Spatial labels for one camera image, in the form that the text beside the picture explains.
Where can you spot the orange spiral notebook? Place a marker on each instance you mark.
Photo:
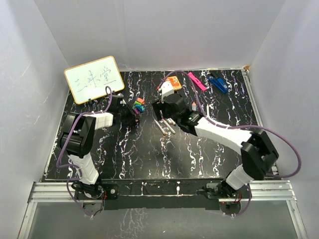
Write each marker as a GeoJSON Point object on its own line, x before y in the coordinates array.
{"type": "Point", "coordinates": [174, 82]}

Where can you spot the blue stapler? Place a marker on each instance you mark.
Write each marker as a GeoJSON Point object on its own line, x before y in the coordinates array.
{"type": "Point", "coordinates": [216, 80]}

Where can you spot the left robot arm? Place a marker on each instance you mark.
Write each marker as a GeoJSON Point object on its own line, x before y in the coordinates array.
{"type": "Point", "coordinates": [77, 138]}

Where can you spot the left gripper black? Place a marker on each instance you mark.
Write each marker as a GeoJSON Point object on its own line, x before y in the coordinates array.
{"type": "Point", "coordinates": [132, 117]}

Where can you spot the orange highlighter cap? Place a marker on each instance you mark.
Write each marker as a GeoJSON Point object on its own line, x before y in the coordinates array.
{"type": "Point", "coordinates": [141, 101]}

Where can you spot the aluminium frame rail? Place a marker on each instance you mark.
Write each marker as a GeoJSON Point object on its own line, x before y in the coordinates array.
{"type": "Point", "coordinates": [261, 191]}

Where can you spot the black mounting base bar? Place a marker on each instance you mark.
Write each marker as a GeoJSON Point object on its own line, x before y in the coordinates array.
{"type": "Point", "coordinates": [210, 194]}

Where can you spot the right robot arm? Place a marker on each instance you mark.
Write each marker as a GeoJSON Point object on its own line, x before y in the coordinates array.
{"type": "Point", "coordinates": [257, 152]}

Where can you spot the pink cap white marker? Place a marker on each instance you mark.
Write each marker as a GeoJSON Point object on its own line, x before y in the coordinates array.
{"type": "Point", "coordinates": [160, 127]}

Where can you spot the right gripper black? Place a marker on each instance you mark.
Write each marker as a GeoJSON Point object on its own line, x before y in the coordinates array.
{"type": "Point", "coordinates": [159, 106]}

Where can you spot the pink utility knife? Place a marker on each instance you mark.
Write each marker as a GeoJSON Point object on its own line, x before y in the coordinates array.
{"type": "Point", "coordinates": [197, 81]}

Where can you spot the small whiteboard with writing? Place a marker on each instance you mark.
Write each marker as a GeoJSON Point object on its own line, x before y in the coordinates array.
{"type": "Point", "coordinates": [88, 81]}

